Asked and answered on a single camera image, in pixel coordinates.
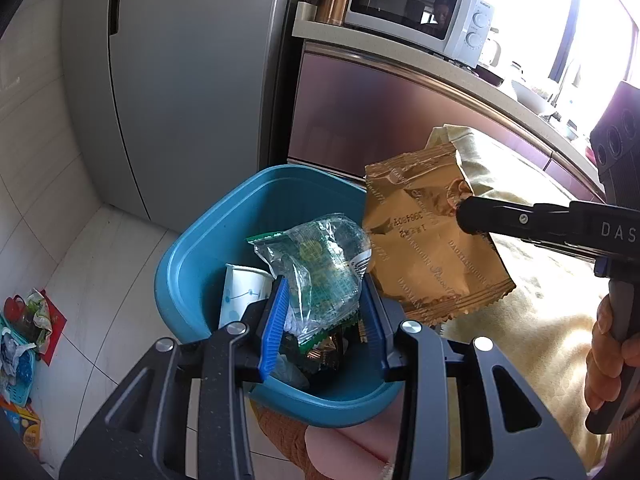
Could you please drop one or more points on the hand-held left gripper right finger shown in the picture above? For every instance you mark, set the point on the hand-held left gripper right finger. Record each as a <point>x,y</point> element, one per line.
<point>374,320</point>

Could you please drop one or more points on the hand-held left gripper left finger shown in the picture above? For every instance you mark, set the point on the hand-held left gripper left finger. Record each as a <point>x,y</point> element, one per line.
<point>272,330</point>

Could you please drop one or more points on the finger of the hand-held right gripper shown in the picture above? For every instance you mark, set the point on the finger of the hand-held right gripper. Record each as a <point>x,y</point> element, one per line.
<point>555,249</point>
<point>515,217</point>

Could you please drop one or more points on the white patterned paper cup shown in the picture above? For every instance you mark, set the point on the white patterned paper cup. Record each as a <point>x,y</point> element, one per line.
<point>242,295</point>

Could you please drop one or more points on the clear green snack wrapper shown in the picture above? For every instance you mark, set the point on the clear green snack wrapper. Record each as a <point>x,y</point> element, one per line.
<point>320,270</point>

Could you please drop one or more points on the golden snack wrapper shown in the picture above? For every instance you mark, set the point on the golden snack wrapper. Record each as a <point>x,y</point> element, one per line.
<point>425,240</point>

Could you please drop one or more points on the blue plastic bin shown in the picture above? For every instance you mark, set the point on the blue plastic bin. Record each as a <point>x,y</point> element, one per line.
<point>215,240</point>

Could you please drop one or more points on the person's right hand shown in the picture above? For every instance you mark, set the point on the person's right hand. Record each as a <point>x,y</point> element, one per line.
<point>602,355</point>

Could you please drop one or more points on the black gold snack wrapper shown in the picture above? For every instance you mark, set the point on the black gold snack wrapper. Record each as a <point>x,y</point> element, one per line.
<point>325,352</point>

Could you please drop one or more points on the yellow tablecloth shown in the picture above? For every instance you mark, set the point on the yellow tablecloth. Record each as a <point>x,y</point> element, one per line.
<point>540,320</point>

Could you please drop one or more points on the white bowl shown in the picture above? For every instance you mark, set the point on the white bowl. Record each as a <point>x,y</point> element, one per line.
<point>530,96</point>

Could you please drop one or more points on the person's leg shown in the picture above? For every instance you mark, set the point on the person's leg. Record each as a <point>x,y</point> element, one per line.
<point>350,455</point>

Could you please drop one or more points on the dark food container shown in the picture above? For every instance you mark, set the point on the dark food container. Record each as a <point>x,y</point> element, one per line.
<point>490,76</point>

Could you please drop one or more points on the white electric kettle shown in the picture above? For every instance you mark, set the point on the white electric kettle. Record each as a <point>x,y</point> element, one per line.
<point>492,47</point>

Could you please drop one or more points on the kitchen base cabinet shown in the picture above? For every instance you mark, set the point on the kitchen base cabinet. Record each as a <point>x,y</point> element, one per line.
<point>375,110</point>

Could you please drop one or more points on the kitchen window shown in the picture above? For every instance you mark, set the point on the kitchen window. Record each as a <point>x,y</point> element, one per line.
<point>540,10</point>

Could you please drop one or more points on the crumpled green white bag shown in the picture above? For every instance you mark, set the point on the crumpled green white bag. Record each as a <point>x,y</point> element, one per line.
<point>39,315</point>

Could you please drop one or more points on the white microwave oven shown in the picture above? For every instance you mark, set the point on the white microwave oven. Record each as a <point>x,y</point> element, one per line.
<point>400,0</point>

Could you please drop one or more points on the teal plastic basket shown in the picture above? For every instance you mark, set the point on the teal plastic basket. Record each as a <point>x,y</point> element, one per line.
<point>20,375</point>

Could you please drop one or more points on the grey refrigerator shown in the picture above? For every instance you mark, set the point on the grey refrigerator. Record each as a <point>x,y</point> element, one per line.
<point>190,85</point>

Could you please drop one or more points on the colourful cardboard box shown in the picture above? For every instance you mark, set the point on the colourful cardboard box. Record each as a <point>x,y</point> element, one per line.
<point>22,427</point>

